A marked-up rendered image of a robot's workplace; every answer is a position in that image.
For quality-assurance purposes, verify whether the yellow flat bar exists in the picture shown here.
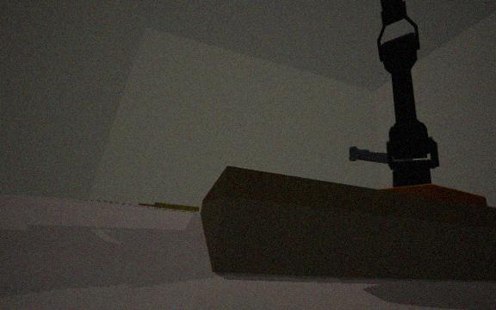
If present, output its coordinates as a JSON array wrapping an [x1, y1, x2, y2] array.
[[155, 202, 199, 212]]

